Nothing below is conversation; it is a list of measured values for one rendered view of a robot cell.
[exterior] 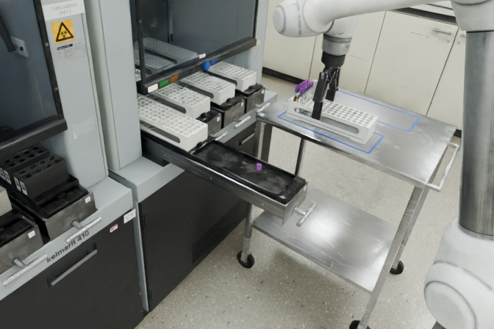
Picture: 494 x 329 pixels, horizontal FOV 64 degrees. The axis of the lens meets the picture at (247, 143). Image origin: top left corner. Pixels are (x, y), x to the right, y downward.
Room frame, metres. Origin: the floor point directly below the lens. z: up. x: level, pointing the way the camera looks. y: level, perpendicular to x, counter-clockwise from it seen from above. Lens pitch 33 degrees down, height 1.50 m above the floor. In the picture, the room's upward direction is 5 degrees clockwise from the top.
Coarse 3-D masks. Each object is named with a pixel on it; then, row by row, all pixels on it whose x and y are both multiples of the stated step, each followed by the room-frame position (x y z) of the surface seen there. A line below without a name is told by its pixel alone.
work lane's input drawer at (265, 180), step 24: (144, 144) 1.04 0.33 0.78; (168, 144) 1.00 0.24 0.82; (216, 144) 1.04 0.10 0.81; (192, 168) 0.94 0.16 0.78; (216, 168) 0.91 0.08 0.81; (240, 168) 0.93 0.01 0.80; (264, 168) 0.94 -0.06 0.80; (240, 192) 0.85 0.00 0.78; (264, 192) 0.82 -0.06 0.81; (288, 192) 0.82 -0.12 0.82; (288, 216) 0.80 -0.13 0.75
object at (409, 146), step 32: (288, 96) 1.41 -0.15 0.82; (352, 96) 1.46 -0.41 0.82; (256, 128) 1.23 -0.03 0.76; (288, 128) 1.16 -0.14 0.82; (320, 128) 1.18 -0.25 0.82; (384, 128) 1.22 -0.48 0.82; (416, 128) 1.24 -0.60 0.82; (448, 128) 1.27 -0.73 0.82; (384, 160) 1.02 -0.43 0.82; (416, 160) 1.03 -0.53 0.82; (320, 192) 1.49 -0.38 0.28; (416, 192) 0.92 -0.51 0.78; (256, 224) 1.24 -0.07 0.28; (288, 224) 1.26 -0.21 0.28; (320, 224) 1.27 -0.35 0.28; (352, 224) 1.29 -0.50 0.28; (384, 224) 1.31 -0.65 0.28; (320, 256) 1.09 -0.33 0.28; (352, 256) 1.11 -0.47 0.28; (384, 256) 1.12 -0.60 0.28
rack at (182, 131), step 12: (144, 108) 1.13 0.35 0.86; (156, 108) 1.13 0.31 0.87; (168, 108) 1.14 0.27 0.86; (144, 120) 1.06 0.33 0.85; (156, 120) 1.05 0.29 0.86; (168, 120) 1.06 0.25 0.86; (180, 120) 1.07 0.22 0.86; (192, 120) 1.08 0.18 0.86; (156, 132) 1.07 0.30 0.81; (168, 132) 1.01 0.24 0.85; (180, 132) 1.01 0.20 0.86; (192, 132) 1.00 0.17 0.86; (204, 132) 1.04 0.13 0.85; (180, 144) 0.99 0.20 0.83; (192, 144) 0.99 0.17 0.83
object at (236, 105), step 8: (216, 104) 1.29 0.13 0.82; (224, 104) 1.29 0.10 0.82; (232, 104) 1.31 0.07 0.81; (240, 104) 1.35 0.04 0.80; (224, 112) 1.26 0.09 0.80; (232, 112) 1.30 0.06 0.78; (240, 112) 1.35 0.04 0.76; (224, 120) 1.26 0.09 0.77; (232, 120) 1.31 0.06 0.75; (240, 120) 1.30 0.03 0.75
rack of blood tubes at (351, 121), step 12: (312, 96) 1.30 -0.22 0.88; (288, 108) 1.24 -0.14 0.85; (312, 108) 1.20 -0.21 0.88; (324, 108) 1.22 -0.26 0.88; (336, 108) 1.22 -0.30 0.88; (348, 108) 1.23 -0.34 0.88; (312, 120) 1.20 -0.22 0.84; (324, 120) 1.23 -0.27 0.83; (336, 120) 1.23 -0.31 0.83; (348, 120) 1.14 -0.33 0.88; (360, 120) 1.15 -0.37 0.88; (372, 120) 1.15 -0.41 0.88; (336, 132) 1.15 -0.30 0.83; (348, 132) 1.13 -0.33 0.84; (360, 132) 1.11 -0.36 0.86
